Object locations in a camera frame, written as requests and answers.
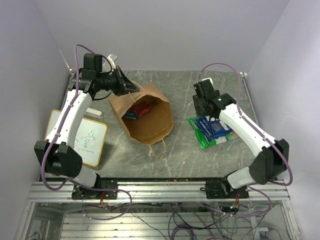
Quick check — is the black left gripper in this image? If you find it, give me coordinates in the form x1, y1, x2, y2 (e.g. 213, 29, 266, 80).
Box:
97, 66, 141, 97

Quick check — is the blue Burts chips bag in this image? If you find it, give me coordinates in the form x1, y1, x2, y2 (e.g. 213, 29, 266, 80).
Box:
193, 116, 215, 143

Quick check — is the pink snack packet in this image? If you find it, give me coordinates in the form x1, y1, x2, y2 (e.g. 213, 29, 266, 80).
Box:
131, 101, 151, 118

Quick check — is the blue snack packet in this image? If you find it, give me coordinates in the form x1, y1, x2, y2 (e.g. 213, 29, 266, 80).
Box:
123, 111, 139, 120

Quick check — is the dark navy snack packet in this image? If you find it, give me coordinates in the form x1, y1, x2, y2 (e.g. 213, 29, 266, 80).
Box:
210, 120, 233, 139

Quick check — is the brown paper bag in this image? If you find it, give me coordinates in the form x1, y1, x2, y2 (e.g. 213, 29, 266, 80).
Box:
108, 82, 174, 159

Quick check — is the green Chuba chips bag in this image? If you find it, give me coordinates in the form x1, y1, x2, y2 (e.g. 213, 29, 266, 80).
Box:
187, 116, 239, 149

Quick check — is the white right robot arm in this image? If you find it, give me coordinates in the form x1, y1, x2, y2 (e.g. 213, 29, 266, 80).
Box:
192, 81, 290, 198

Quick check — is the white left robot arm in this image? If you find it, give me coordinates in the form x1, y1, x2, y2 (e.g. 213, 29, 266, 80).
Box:
34, 53, 140, 199

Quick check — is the white eraser block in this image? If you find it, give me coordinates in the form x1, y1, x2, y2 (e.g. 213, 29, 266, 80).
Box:
85, 107, 103, 119

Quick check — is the yellow framed whiteboard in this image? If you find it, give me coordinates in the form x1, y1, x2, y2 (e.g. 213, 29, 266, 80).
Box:
44, 109, 109, 168

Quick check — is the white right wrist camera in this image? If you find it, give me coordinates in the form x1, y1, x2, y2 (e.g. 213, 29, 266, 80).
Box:
199, 77, 214, 87

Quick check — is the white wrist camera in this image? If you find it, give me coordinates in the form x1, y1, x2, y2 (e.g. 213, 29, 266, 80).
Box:
199, 77, 214, 87
102, 53, 118, 73

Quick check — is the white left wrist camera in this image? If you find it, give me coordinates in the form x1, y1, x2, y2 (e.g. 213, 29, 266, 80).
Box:
102, 53, 118, 73

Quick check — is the aluminium rail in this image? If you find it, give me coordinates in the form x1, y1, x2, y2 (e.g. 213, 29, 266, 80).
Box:
27, 181, 290, 203

